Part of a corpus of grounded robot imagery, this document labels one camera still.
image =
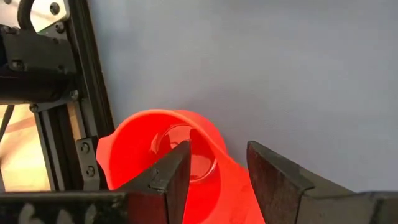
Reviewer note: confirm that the red measuring cup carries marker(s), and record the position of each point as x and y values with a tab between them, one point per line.
130	155

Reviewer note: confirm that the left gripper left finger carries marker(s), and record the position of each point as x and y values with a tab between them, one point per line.
168	186

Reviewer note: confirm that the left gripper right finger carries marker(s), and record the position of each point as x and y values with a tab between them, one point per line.
273	186

